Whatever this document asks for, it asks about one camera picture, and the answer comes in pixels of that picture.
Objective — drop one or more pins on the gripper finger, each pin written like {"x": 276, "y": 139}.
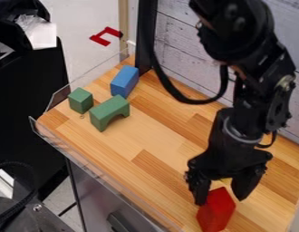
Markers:
{"x": 248, "y": 181}
{"x": 201, "y": 189}

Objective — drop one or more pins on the green cube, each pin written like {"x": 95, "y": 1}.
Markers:
{"x": 80, "y": 100}

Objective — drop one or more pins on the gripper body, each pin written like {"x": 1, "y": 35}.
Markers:
{"x": 232, "y": 154}

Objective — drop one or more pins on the blue block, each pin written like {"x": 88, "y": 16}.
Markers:
{"x": 124, "y": 81}

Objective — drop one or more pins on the green arch block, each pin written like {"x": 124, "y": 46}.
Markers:
{"x": 109, "y": 112}

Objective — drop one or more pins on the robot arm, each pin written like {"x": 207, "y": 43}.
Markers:
{"x": 252, "y": 60}

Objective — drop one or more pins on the red bracket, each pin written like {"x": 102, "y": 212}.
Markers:
{"x": 105, "y": 35}

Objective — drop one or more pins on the red block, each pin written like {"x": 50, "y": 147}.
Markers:
{"x": 215, "y": 209}

